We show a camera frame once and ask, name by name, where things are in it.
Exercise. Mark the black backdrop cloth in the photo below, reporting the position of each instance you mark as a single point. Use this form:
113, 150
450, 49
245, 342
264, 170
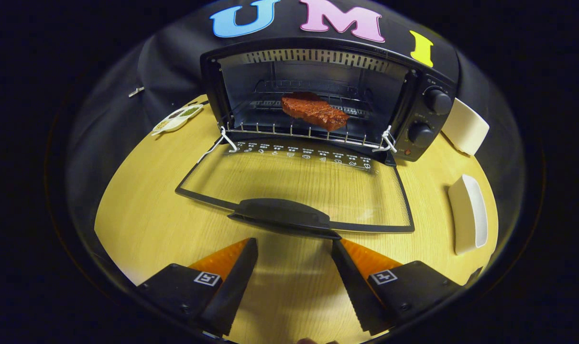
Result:
165, 62

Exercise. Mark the white rectangular dish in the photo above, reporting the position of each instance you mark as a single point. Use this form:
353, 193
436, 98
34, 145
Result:
464, 215

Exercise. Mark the white toaster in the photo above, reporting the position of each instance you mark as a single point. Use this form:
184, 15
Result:
464, 126

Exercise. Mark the brown steak piece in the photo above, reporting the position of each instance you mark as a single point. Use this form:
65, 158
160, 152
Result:
315, 112

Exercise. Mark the black toaster oven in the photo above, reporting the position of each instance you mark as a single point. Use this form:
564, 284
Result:
284, 215

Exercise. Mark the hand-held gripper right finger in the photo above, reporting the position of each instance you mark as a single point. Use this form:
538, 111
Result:
356, 289

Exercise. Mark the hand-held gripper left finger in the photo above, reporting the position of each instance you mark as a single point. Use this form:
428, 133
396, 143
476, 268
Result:
234, 291

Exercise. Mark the white divided spice dish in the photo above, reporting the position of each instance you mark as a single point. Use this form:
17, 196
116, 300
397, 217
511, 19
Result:
174, 122

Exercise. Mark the small metal clip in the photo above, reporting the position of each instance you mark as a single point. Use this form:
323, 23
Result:
136, 91

